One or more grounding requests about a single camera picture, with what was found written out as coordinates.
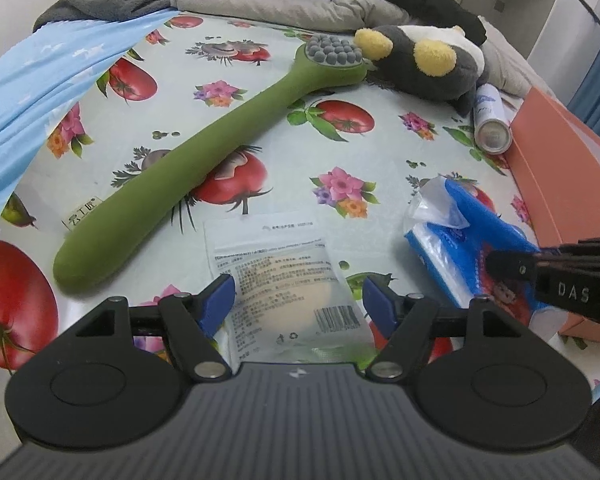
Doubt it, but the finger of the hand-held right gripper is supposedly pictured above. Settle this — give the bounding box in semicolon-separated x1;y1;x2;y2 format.
485;249;540;282

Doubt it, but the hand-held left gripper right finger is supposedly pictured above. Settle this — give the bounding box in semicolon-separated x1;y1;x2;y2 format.
362;276;528;381

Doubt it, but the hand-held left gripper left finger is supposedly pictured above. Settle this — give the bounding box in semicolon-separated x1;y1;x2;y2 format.
75;274;237;382

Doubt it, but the blue tissue packet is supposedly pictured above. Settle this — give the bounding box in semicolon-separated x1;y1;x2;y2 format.
404;175;571;321

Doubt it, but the clear plastic packet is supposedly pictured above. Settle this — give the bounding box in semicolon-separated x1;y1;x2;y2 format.
202;217;381;366

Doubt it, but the orange cardboard box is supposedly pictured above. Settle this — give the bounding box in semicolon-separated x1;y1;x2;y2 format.
505;85;600;346

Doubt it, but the green massage hammer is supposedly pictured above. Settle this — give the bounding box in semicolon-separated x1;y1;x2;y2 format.
52;32;368;295

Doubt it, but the fruit print bed mat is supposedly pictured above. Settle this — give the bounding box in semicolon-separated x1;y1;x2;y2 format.
0;10;600;391

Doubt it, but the grey penguin plush toy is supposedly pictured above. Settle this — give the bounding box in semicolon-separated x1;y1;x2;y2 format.
354;24;491;117

